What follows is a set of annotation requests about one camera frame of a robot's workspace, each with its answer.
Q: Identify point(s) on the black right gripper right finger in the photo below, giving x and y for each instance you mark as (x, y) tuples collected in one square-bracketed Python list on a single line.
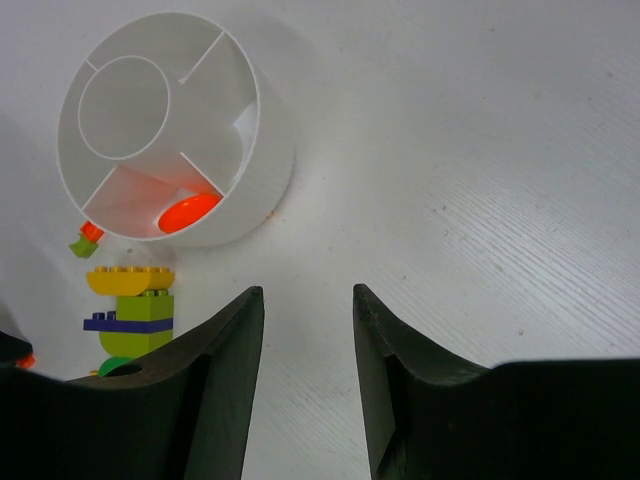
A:
[(431, 414)]

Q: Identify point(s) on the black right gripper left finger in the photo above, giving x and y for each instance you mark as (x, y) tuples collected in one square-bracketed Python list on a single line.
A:
[(182, 411)]

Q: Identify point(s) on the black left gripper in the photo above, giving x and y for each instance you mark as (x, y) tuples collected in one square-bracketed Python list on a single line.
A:
[(12, 349)]

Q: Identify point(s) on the small orange lego clip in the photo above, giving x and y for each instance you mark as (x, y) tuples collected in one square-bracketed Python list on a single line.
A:
[(26, 362)]

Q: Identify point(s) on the small orange lego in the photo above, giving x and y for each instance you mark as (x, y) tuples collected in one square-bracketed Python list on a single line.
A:
[(91, 232)]

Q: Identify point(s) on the orange round lego dish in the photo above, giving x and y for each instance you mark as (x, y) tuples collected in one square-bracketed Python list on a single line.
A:
[(186, 212)]

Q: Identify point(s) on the multicolour stacked lego assembly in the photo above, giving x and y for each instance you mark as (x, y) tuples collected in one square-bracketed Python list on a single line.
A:
[(143, 318)]

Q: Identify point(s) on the small lime green lego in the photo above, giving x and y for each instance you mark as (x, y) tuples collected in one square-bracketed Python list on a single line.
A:
[(83, 247)]

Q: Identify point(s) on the white round divided container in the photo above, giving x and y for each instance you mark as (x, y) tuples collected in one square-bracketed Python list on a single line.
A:
[(167, 107)]

